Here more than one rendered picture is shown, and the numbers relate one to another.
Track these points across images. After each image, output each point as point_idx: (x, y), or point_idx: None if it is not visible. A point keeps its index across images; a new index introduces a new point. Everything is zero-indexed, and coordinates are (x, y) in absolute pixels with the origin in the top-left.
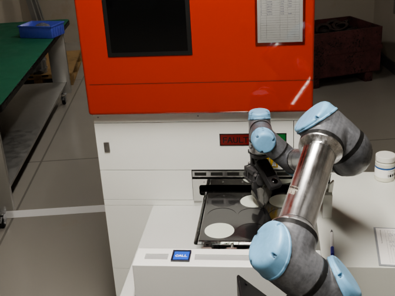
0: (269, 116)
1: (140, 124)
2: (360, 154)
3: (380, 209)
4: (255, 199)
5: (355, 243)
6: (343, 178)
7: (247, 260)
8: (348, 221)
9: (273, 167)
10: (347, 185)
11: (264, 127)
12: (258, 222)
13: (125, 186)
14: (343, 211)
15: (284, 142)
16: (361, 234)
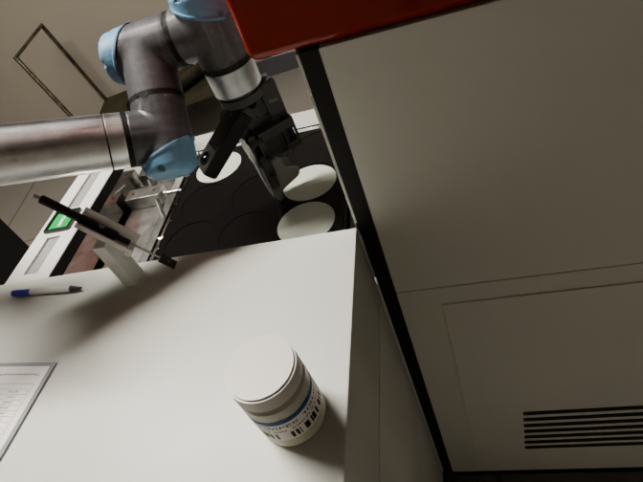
0: (180, 11)
1: None
2: None
3: (121, 383)
4: (313, 184)
5: (27, 328)
6: (310, 301)
7: (76, 201)
8: (101, 316)
9: None
10: (266, 311)
11: (119, 28)
12: (229, 204)
13: None
14: (144, 306)
15: (133, 86)
16: (49, 339)
